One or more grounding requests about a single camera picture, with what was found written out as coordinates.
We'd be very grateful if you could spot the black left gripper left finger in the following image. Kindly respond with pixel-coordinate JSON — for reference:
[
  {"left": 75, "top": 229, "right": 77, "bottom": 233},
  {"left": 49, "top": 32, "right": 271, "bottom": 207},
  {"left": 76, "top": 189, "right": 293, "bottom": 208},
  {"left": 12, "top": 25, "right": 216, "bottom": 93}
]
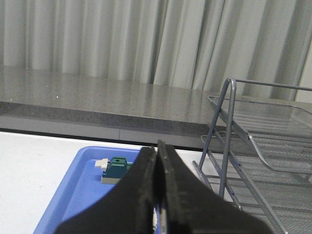
[{"left": 55, "top": 145, "right": 156, "bottom": 234}]

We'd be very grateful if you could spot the green and beige switch block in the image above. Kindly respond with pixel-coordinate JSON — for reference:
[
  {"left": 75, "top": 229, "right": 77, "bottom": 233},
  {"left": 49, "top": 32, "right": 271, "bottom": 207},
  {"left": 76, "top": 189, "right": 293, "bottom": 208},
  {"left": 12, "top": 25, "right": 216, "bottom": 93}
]
[{"left": 96, "top": 157, "right": 132, "bottom": 184}]

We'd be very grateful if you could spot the grey stone counter ledge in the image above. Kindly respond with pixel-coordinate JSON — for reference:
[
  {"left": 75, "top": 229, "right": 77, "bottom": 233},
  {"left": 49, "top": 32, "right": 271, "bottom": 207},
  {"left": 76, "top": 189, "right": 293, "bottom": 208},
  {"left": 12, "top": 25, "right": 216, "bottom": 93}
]
[{"left": 0, "top": 64, "right": 230, "bottom": 151}]

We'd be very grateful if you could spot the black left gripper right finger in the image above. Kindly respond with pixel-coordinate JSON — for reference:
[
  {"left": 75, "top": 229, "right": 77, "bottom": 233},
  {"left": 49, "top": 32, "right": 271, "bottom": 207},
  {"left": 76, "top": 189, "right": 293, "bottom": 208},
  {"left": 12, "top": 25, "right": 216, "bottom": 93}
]
[{"left": 157, "top": 140, "right": 272, "bottom": 234}]

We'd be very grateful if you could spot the blue plastic tray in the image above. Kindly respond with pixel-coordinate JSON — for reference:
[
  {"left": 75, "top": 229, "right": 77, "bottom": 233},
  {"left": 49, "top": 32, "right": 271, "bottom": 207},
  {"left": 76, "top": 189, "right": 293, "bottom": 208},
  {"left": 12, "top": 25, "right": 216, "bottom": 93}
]
[{"left": 34, "top": 146, "right": 139, "bottom": 234}]

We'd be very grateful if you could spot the grey metal rack frame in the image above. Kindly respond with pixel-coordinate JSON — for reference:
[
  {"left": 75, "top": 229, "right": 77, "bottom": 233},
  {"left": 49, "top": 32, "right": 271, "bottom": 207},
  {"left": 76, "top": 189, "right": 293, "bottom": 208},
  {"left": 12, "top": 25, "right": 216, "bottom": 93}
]
[{"left": 194, "top": 78, "right": 312, "bottom": 234}]

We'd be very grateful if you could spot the mesh tray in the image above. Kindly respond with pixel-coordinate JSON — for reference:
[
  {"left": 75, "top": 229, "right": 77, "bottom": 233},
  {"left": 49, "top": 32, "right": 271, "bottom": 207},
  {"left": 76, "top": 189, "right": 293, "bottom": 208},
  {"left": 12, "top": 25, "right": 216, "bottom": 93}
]
[
  {"left": 207, "top": 95, "right": 312, "bottom": 174},
  {"left": 200, "top": 131, "right": 312, "bottom": 215},
  {"left": 195, "top": 165, "right": 312, "bottom": 234}
]

